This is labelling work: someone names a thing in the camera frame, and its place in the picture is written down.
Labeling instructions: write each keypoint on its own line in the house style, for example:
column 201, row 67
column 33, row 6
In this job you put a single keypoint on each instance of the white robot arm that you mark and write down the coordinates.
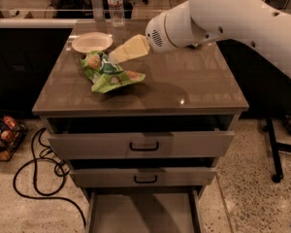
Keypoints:
column 250, row 22

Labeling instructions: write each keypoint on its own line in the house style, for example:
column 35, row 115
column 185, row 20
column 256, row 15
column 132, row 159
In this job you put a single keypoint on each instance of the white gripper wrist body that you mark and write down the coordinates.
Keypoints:
column 155, row 35

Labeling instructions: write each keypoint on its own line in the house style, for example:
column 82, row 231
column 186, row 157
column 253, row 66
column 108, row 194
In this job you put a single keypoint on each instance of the grey drawer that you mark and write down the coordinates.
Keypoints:
column 141, row 145
column 174, row 212
column 115, row 177

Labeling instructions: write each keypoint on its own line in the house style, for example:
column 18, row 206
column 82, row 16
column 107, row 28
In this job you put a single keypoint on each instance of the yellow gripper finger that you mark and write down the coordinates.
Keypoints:
column 135, row 47
column 118, row 55

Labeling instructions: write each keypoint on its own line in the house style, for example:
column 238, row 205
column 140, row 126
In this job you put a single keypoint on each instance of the clear plastic water bottle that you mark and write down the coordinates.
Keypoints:
column 116, row 9

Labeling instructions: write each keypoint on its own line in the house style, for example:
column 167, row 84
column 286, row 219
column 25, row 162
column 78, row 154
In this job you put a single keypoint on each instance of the green rice chip bag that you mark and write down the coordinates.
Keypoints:
column 106, row 76

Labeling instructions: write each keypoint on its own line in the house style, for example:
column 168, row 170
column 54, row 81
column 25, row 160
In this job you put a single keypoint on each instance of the bottom grey drawer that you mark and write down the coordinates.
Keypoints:
column 174, row 212

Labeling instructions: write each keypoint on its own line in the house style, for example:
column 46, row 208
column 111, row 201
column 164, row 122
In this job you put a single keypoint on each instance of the black stand leg with caster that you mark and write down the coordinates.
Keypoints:
column 276, row 147

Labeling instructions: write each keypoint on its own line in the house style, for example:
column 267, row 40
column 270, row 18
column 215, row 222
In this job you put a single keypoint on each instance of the middle grey drawer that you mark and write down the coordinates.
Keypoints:
column 115, row 177

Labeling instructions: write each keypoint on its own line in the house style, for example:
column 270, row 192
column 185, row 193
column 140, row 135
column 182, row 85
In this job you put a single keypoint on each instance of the top grey drawer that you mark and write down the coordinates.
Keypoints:
column 141, row 145

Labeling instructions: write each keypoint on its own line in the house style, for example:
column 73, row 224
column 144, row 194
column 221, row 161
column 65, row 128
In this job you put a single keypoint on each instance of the grey drawer cabinet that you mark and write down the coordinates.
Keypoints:
column 184, row 90

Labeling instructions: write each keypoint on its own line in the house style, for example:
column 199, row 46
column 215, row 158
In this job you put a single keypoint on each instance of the white paper bowl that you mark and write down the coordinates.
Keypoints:
column 88, row 42

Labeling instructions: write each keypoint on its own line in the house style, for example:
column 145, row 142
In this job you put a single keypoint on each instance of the black wire basket with items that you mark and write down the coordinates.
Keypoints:
column 12, row 133

